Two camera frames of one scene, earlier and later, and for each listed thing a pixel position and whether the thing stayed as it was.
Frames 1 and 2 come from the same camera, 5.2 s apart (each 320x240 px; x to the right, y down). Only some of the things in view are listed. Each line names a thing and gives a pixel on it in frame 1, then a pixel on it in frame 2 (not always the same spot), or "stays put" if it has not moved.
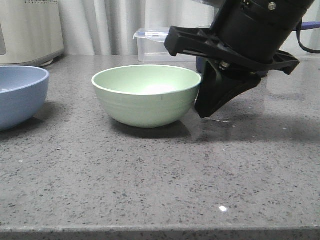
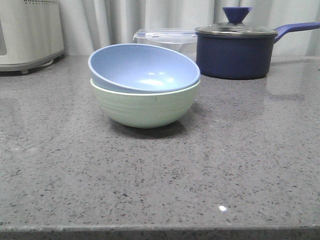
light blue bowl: (23, 90) → (141, 68)
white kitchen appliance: (31, 32) stays put
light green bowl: (147, 96) stays put
